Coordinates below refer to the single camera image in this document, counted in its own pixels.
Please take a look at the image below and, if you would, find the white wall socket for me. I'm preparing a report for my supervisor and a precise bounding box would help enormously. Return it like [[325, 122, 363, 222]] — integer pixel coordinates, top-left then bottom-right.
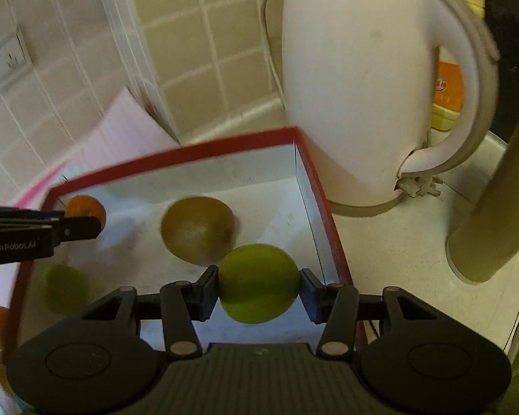
[[0, 26, 33, 92]]

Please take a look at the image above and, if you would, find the white electric kettle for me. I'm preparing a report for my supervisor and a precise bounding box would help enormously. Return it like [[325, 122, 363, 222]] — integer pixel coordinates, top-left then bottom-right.
[[272, 0, 499, 218]]

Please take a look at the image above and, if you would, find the yellow orange bottle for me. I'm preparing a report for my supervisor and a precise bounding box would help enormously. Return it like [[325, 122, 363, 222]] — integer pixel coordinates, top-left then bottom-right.
[[431, 46, 464, 131]]

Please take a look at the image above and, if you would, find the large green apple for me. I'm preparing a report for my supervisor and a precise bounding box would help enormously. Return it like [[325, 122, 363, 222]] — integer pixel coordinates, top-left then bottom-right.
[[218, 243, 300, 324]]

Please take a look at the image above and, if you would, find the small green apple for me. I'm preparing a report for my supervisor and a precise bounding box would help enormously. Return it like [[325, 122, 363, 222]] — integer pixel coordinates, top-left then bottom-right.
[[42, 263, 90, 316]]

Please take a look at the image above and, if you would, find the red rimmed white box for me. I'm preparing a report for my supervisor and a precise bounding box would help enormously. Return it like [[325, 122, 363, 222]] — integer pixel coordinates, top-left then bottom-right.
[[1, 126, 368, 368]]

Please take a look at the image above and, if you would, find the pink quilted mat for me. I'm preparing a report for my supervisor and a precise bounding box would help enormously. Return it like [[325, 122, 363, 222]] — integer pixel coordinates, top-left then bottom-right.
[[0, 86, 181, 415]]

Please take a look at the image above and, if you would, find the beige cylindrical container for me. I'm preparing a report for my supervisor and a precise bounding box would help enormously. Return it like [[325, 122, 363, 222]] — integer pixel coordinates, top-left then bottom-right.
[[446, 123, 519, 284]]

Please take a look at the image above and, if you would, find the brown kiwi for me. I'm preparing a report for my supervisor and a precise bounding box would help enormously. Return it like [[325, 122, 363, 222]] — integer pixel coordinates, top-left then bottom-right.
[[160, 196, 236, 266]]

